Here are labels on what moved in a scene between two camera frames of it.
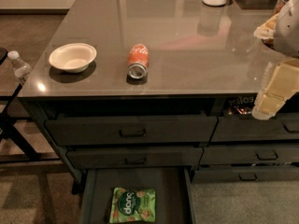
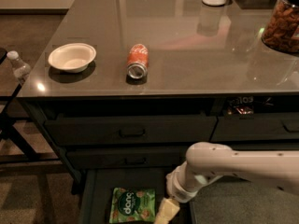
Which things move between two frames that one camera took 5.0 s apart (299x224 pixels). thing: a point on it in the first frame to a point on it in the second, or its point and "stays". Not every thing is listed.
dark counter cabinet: [162, 79] stays
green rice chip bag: [133, 203] stays
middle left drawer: [134, 158] stays
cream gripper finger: [281, 80] to [182, 187]
